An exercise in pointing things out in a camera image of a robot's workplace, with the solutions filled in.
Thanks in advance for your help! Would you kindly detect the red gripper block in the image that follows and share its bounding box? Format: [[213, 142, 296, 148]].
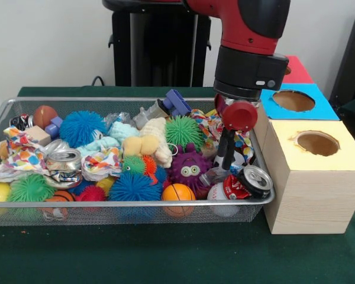
[[214, 93, 259, 172]]

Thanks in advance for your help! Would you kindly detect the black white soccer ball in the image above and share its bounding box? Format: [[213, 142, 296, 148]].
[[213, 152, 243, 171]]

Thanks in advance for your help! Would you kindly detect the crushed clear plastic bottle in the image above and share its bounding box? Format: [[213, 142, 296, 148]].
[[199, 167, 243, 186]]

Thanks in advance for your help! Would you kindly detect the colourful paper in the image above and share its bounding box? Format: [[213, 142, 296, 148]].
[[191, 108, 254, 166]]

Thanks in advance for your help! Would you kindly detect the crushed red black can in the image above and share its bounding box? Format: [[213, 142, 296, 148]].
[[224, 164, 275, 199]]

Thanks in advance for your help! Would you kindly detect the wooden box with three holes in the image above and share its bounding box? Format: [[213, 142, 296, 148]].
[[251, 54, 355, 235]]

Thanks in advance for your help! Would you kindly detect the purple spiky monster toy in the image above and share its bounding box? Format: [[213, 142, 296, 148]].
[[167, 143, 213, 193]]

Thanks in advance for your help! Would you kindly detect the white foam baseball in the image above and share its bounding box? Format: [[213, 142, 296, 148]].
[[207, 182, 235, 201]]

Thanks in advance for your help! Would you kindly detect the green spiky rubber ball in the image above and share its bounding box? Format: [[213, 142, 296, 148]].
[[164, 115, 203, 153]]

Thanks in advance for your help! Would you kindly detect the orange foam basketball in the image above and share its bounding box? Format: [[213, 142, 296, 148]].
[[162, 183, 197, 219]]

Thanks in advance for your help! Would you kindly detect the blue spiky rubber ball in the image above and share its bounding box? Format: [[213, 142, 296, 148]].
[[59, 111, 108, 149]]

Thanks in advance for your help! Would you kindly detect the black chair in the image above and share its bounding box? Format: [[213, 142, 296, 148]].
[[328, 4, 355, 104]]

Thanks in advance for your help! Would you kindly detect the crushed silver can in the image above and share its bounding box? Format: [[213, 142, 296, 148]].
[[45, 147, 83, 174]]

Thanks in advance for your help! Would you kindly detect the shallow wire mesh bin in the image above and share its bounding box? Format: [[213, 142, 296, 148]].
[[0, 96, 276, 228]]

